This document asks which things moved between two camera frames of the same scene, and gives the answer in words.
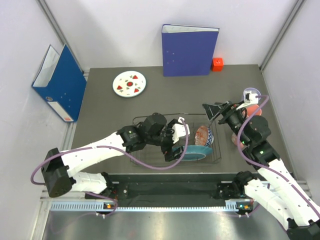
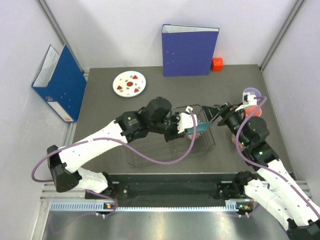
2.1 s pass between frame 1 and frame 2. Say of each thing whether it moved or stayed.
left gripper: moved
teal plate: moved
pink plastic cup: stayed
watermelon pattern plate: stayed
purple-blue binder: stayed
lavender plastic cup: stayed
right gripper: stayed
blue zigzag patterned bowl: moved
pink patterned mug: stayed
